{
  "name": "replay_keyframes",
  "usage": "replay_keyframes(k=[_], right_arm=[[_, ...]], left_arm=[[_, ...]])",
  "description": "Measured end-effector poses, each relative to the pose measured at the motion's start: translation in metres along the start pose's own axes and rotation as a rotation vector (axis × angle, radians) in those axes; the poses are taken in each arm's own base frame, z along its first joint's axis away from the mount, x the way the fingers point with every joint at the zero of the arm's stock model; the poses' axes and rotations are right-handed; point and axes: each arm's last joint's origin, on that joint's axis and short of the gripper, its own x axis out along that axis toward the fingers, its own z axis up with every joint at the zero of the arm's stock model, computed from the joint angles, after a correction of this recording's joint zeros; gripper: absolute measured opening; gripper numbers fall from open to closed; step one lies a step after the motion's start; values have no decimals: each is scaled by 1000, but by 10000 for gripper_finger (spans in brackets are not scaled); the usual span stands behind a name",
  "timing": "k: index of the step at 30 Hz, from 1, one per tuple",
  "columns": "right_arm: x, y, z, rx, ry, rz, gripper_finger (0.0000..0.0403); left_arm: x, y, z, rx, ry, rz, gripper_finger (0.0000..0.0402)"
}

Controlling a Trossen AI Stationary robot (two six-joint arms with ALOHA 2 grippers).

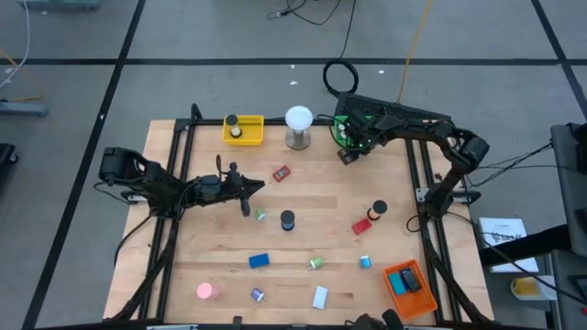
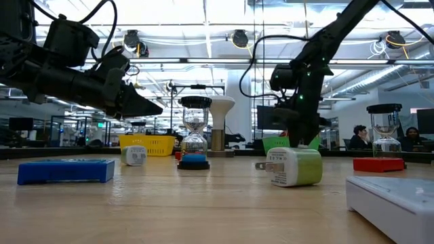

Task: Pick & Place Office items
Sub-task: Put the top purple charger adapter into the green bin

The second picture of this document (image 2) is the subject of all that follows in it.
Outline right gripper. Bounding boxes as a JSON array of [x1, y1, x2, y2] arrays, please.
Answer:
[[288, 77, 332, 148]]

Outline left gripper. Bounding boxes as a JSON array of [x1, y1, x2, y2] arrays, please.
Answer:
[[33, 62, 164, 120]]

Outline green white USB charger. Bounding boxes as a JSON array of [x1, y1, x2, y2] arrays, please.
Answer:
[[121, 145, 148, 167], [254, 146, 323, 188]]

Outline red rectangular box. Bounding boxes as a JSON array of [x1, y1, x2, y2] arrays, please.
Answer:
[[352, 157, 406, 174]]

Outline blue sand hourglass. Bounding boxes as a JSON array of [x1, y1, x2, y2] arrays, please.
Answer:
[[177, 96, 213, 171]]

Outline orange sand hourglass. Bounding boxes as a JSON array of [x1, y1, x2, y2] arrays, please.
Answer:
[[366, 103, 408, 169]]

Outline blue rectangular box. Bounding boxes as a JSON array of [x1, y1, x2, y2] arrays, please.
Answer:
[[17, 159, 116, 186]]

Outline green plastic basket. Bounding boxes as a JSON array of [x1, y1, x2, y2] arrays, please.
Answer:
[[262, 136, 321, 155]]

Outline black monitor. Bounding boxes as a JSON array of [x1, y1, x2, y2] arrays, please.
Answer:
[[416, 108, 434, 136], [8, 117, 34, 131], [256, 105, 289, 131]]

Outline yellow plastic basket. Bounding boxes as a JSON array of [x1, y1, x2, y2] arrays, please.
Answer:
[[118, 134, 176, 157]]

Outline person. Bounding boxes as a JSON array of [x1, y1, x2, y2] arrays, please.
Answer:
[[398, 126, 431, 153], [347, 124, 371, 151]]

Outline distant robot work cell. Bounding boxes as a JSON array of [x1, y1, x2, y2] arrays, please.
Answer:
[[50, 115, 111, 147]]

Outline white building column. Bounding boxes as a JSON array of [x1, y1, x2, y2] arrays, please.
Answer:
[[224, 69, 253, 144]]

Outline white mushroom table lamp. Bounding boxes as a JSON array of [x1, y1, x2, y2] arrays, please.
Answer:
[[207, 95, 236, 159]]

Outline white rectangular box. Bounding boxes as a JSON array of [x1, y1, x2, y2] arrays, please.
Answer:
[[345, 175, 434, 244]]

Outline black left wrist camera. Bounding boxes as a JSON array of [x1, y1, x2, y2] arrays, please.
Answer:
[[90, 45, 132, 81]]

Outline distant black gantry frame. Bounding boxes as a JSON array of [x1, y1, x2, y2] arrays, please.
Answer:
[[169, 83, 226, 136]]

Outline black ceiling cable reel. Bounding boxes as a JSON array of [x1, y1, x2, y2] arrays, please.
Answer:
[[385, 30, 407, 50], [231, 29, 250, 49], [123, 29, 150, 58]]

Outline black aluminium table frame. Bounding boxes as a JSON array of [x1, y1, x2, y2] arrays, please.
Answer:
[[0, 145, 434, 164]]

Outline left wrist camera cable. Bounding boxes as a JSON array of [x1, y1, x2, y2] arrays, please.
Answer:
[[26, 0, 119, 68]]

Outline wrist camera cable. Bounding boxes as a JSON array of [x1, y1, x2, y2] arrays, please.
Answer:
[[26, 0, 119, 68], [239, 33, 311, 100]]

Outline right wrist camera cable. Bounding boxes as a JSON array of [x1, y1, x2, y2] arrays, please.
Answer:
[[239, 33, 311, 100]]

